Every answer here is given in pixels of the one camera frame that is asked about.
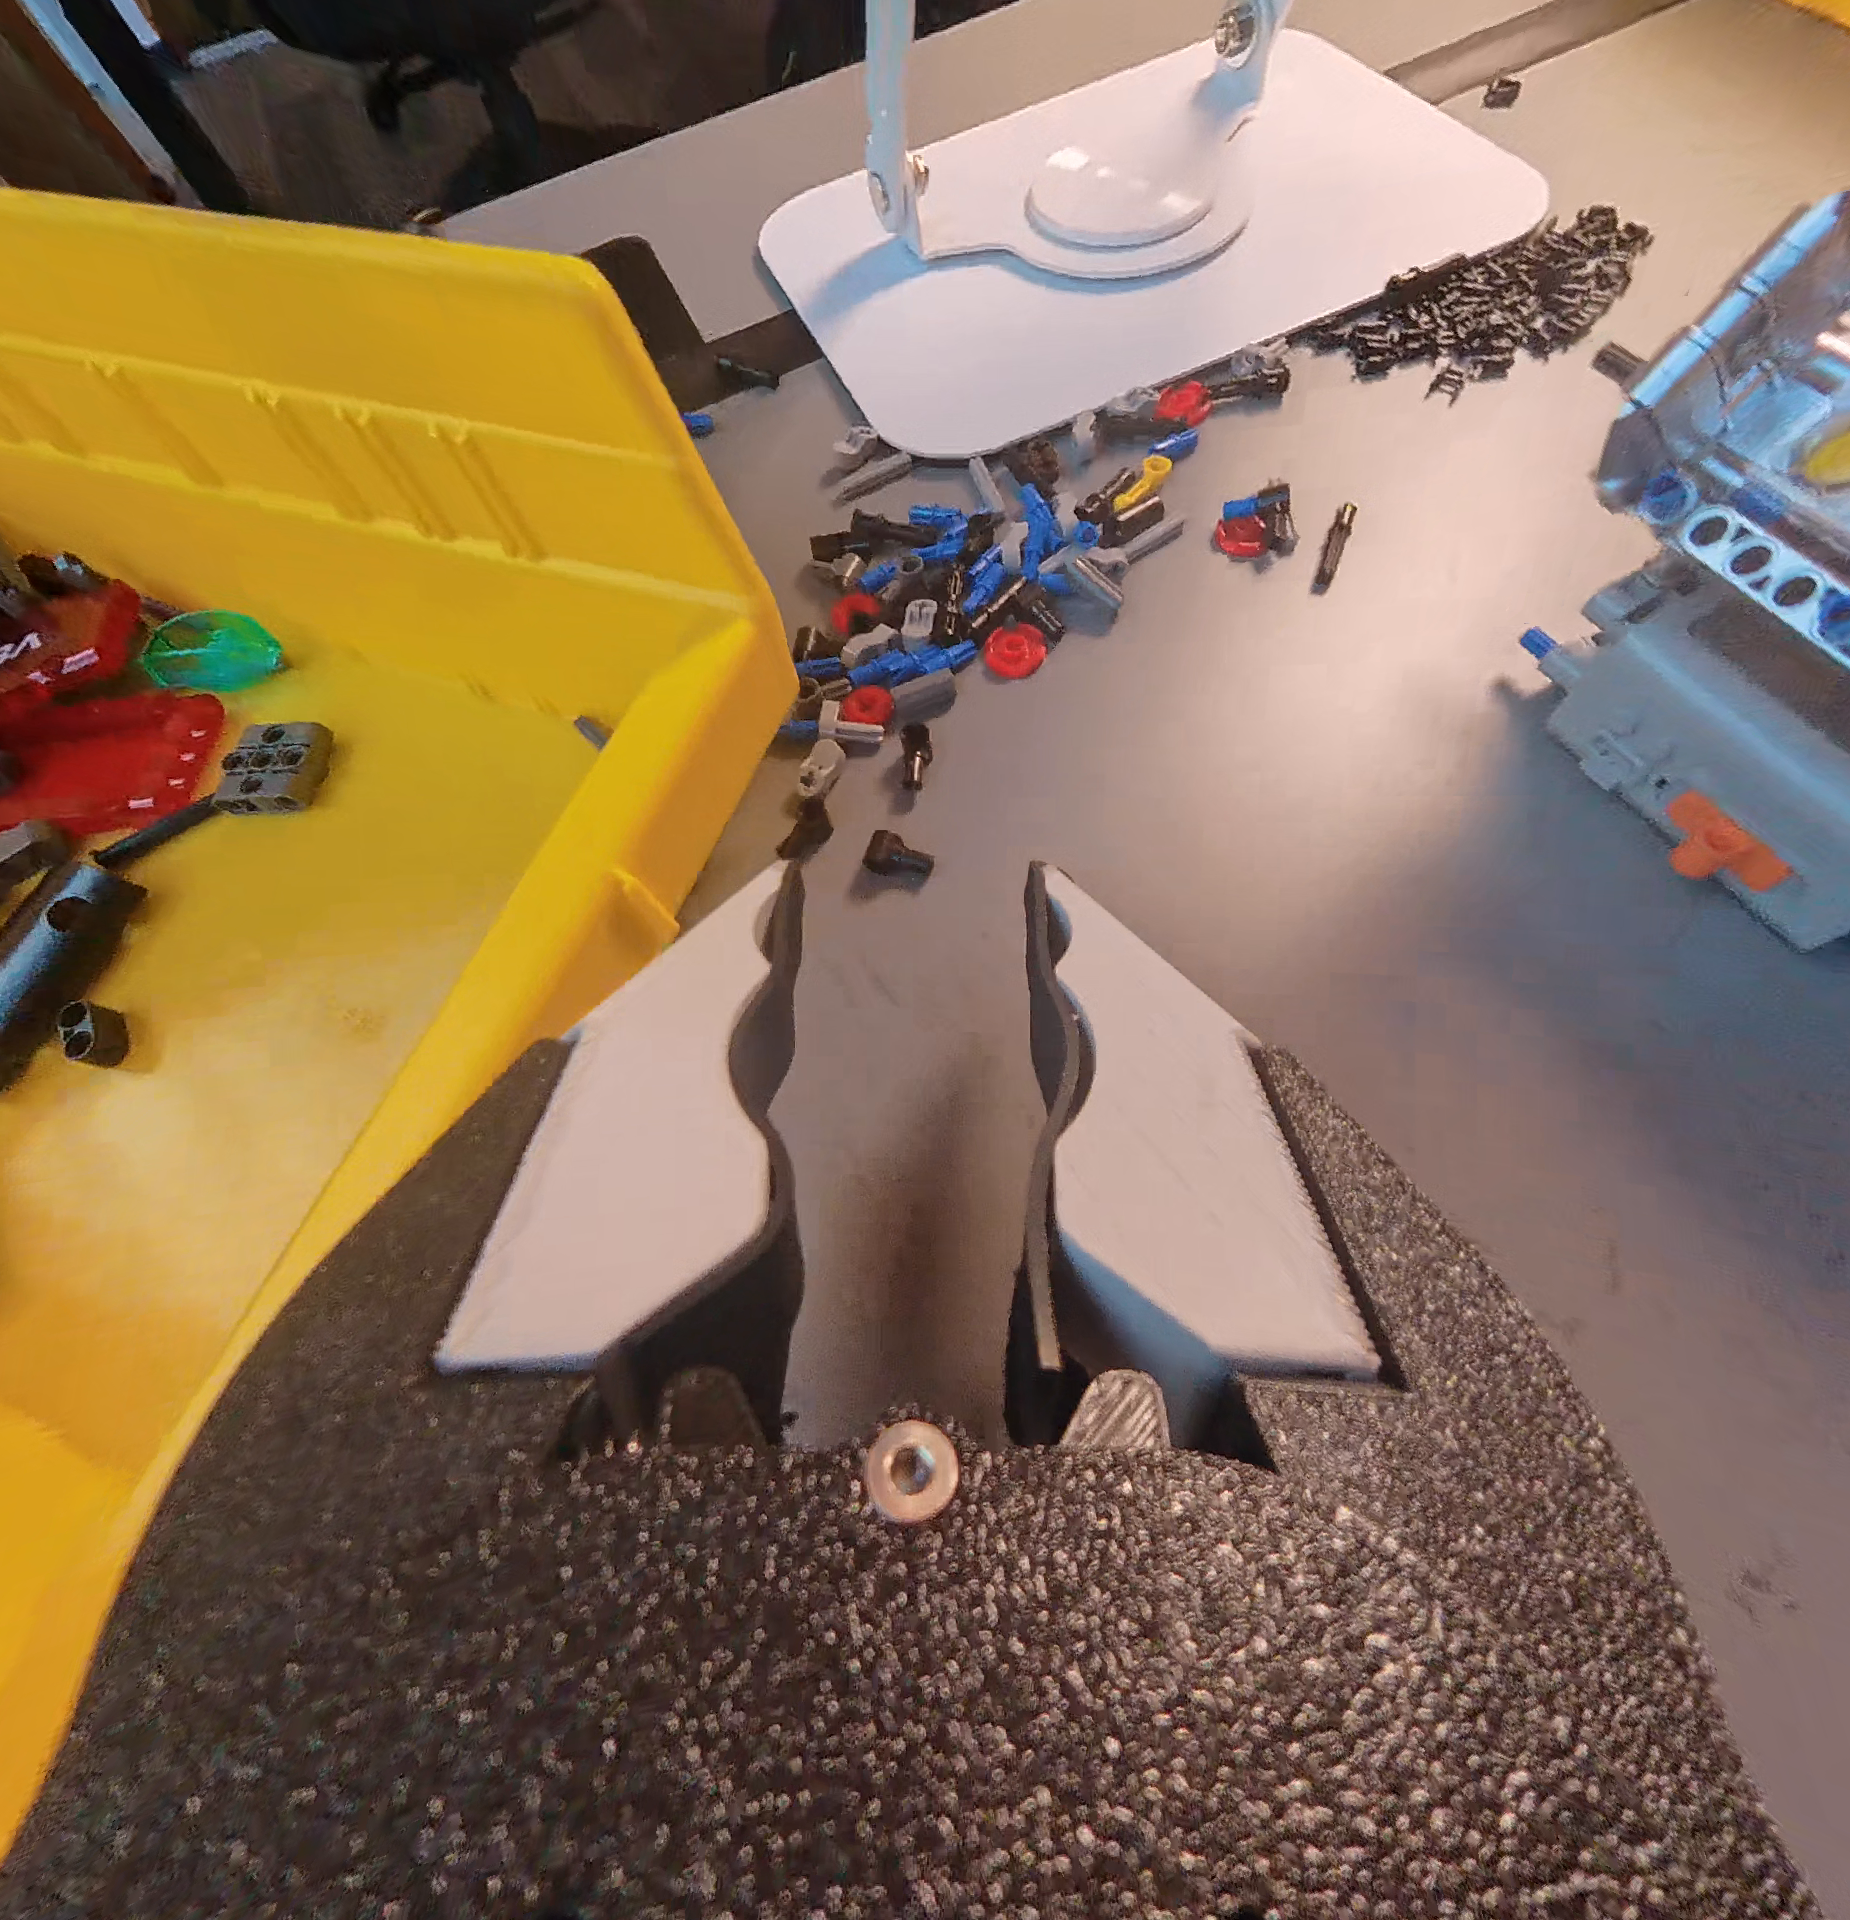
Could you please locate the green translucent disc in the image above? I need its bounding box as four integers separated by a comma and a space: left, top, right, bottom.
136, 607, 288, 697

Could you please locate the pile of coloured brick parts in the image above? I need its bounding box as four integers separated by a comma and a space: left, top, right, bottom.
776, 346, 1303, 888

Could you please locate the pile of black pins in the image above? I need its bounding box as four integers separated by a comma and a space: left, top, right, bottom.
1303, 204, 1654, 399

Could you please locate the grey desk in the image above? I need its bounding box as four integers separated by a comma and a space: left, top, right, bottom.
448, 0, 1850, 1920

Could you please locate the white book stand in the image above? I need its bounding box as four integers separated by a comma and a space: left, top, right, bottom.
759, 0, 1551, 459

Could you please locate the red printed brick panel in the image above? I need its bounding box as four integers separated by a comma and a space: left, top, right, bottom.
0, 577, 232, 840

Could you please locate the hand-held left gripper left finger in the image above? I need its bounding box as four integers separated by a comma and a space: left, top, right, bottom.
436, 864, 806, 1441

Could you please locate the black office chair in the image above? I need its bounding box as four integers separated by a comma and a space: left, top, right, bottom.
251, 0, 603, 187

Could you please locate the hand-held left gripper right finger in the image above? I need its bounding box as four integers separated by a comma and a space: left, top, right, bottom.
1011, 864, 1383, 1457

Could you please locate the toy brick engine model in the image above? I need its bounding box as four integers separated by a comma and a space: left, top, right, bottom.
1520, 190, 1850, 962

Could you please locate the large yellow plastic bin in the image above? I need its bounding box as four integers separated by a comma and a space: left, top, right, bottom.
0, 187, 802, 1876

